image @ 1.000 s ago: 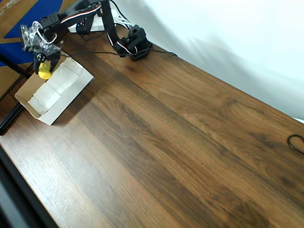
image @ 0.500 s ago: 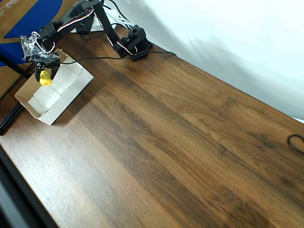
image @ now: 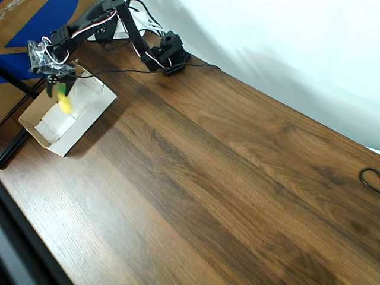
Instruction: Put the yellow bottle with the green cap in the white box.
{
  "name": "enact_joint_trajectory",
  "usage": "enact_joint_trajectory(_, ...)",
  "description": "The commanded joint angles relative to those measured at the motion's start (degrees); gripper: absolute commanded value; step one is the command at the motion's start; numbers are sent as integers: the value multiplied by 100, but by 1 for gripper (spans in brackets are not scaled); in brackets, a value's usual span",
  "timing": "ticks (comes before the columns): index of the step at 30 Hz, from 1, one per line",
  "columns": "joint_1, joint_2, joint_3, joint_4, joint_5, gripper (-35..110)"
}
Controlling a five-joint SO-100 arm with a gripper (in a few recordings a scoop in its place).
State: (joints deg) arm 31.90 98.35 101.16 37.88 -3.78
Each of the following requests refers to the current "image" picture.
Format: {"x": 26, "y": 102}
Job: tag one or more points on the black stand pole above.
{"x": 17, "y": 83}

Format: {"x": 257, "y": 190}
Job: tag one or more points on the yellow glue stick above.
{"x": 65, "y": 104}

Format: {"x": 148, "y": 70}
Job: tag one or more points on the white open cardboard box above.
{"x": 80, "y": 127}

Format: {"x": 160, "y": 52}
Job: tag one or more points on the black stand base rail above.
{"x": 12, "y": 151}

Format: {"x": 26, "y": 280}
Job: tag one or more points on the white power strip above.
{"x": 121, "y": 32}

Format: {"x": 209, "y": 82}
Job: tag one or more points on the large brown carton blue print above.
{"x": 35, "y": 17}

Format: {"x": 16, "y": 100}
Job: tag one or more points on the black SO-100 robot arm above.
{"x": 132, "y": 29}

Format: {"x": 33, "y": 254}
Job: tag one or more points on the plastic-wrapped wrist camera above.
{"x": 38, "y": 56}

